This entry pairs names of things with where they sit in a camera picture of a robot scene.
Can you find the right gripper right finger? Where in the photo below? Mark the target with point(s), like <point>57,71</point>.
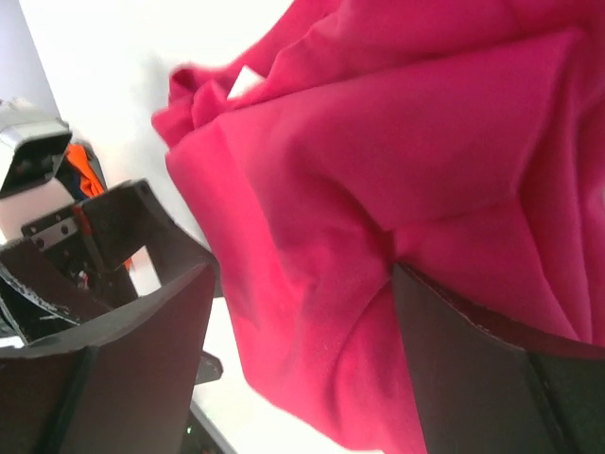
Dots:
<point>484,383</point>

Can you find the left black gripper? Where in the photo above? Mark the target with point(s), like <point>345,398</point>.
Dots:
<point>69,266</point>

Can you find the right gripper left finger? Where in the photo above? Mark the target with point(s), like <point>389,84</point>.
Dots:
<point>121,383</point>

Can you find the pink t shirt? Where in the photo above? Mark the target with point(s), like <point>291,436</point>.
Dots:
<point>465,138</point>

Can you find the orange folded t shirt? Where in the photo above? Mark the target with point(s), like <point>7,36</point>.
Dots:
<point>87,179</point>

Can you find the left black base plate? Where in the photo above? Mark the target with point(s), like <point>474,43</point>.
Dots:
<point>210,368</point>

